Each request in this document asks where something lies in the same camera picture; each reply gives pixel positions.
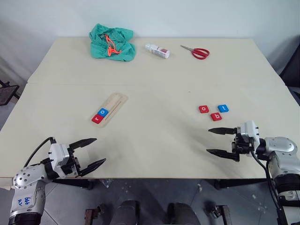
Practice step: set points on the black table frame bar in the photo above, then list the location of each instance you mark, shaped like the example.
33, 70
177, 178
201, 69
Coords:
75, 182
239, 183

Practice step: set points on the black metal stand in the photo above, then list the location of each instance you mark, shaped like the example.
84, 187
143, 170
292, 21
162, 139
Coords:
7, 93

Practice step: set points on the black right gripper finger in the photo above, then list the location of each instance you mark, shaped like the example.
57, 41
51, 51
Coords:
222, 153
222, 130

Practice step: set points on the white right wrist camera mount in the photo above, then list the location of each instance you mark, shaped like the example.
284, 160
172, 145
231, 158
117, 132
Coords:
249, 130

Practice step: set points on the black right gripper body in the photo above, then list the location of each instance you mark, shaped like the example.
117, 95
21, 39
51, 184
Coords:
242, 145

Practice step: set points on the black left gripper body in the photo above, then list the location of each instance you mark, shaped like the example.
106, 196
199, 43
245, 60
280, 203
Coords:
75, 164

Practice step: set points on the blue letter tile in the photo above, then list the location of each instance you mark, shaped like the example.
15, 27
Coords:
223, 108
103, 112

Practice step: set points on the red letter tile b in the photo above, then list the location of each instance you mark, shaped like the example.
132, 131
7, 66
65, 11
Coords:
215, 116

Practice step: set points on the wooden letter tray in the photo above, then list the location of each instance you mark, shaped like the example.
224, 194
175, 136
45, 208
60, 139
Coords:
117, 100

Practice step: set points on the red letter tile o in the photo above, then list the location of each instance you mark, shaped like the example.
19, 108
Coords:
204, 109

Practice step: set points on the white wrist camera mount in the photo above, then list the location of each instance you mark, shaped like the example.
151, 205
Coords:
249, 130
58, 154

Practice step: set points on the rusty metal foot bracket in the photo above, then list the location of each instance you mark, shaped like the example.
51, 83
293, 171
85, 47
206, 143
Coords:
219, 214
93, 214

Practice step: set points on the crumpled green cloth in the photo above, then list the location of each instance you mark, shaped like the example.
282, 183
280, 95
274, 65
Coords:
122, 50

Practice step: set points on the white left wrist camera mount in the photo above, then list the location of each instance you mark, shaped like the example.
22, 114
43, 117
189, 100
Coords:
58, 154

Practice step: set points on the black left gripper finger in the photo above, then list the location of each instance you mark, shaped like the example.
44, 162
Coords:
93, 166
84, 142

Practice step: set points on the white spray bottle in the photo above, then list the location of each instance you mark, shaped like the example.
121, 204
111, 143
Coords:
159, 50

